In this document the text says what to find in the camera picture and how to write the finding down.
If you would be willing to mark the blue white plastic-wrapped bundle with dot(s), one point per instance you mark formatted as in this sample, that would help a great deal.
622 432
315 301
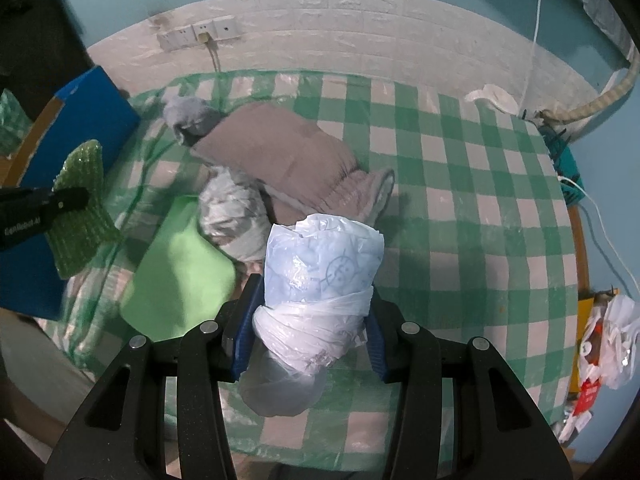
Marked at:
319 276

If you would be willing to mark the small grey sock ball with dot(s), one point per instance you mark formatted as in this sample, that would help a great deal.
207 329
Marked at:
190 118

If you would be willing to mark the green bubble wrap piece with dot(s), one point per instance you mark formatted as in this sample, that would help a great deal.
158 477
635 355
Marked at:
84 225

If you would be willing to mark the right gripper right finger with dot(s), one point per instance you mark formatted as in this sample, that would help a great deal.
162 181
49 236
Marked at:
383 342

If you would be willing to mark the red white plastic bag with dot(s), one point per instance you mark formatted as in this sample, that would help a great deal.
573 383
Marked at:
606 355

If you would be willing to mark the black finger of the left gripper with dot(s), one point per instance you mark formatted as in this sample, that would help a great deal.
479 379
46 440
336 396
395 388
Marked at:
28 212

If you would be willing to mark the teal basket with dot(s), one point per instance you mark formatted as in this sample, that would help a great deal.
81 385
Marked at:
564 165

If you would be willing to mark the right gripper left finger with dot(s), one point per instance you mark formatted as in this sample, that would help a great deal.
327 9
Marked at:
238 336

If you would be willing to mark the silver foil sheet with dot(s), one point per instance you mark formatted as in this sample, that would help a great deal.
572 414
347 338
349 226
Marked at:
606 18

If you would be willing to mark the white wall socket strip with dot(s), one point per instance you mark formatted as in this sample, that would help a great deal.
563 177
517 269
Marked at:
200 33

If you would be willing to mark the green checkered tablecloth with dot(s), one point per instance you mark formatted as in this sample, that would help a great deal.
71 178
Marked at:
477 235

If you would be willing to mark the grey white plastic-wrapped bundle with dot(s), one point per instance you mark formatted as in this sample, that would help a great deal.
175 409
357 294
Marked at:
232 215

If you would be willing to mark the grey brown cloth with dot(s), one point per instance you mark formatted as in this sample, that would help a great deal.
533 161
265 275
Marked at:
300 168

